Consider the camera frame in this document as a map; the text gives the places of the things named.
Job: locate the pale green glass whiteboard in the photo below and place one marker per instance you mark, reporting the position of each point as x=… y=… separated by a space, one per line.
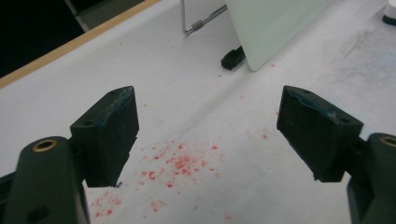
x=274 y=28

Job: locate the black board foot clip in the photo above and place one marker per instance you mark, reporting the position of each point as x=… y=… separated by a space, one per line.
x=233 y=59

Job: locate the white table mat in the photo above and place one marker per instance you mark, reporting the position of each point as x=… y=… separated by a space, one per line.
x=199 y=102

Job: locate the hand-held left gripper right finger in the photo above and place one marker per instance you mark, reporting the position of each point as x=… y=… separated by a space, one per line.
x=317 y=137

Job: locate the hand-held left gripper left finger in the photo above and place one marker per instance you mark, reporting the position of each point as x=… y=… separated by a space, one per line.
x=106 y=137

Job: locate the wooden table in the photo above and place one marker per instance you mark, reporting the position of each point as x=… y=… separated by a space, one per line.
x=71 y=46

